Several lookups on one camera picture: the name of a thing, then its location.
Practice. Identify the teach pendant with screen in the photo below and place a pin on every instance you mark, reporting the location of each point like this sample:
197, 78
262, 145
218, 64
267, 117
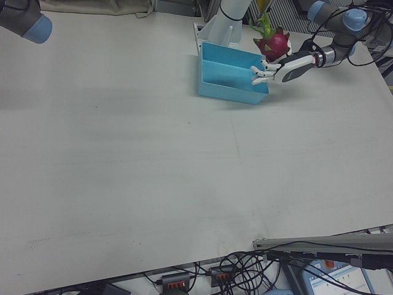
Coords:
334, 278

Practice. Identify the white camera stand base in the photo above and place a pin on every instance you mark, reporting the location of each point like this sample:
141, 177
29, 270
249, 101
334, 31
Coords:
227, 18

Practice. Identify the red dragon fruit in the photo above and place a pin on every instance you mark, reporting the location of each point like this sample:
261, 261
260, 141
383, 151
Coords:
274, 46

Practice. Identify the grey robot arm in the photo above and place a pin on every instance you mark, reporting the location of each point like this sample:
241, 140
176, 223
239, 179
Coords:
21, 18

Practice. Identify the light blue plastic box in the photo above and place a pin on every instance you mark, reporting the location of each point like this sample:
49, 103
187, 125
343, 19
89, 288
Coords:
227, 77

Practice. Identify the beige cloth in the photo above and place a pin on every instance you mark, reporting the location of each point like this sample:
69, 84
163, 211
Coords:
92, 6

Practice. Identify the grey ribbed metal panel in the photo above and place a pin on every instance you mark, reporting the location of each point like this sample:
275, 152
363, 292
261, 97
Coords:
298, 26

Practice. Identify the black box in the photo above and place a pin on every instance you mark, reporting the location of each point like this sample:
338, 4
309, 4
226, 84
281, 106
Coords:
302, 5

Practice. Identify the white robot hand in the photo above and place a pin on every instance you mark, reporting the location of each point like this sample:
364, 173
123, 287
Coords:
291, 69

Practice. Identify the aluminium profile bar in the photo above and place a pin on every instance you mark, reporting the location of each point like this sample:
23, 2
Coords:
322, 241

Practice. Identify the grey orange usb hub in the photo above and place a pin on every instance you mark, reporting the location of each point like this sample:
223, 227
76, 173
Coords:
222, 275
175, 281

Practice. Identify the yellow black striped post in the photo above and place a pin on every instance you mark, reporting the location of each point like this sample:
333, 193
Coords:
261, 3

